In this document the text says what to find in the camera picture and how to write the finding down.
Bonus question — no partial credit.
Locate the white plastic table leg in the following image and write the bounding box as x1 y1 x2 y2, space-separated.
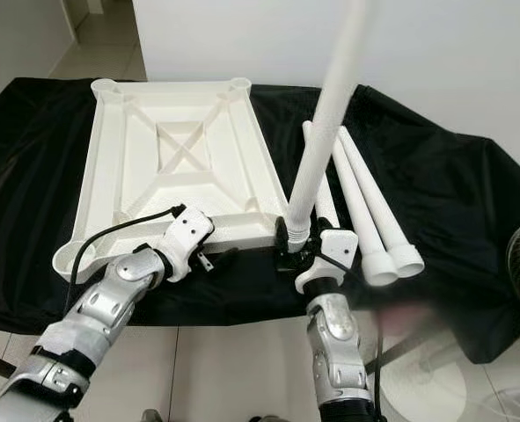
302 119 341 231
328 141 398 287
337 126 426 277
284 0 373 243

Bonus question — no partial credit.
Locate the white plastic table top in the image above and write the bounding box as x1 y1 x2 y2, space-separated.
53 76 296 284

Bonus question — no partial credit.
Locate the pink cloth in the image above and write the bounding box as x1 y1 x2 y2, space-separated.
378 299 428 317

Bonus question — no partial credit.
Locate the black table cloth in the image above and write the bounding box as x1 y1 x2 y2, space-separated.
0 77 520 363

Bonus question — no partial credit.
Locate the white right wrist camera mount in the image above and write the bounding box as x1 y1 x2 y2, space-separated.
295 227 359 295

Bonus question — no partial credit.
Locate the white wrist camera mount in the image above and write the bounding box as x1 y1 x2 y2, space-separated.
295 227 359 295
158 207 216 282

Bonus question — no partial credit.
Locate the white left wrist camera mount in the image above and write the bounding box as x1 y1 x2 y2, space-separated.
158 207 216 282

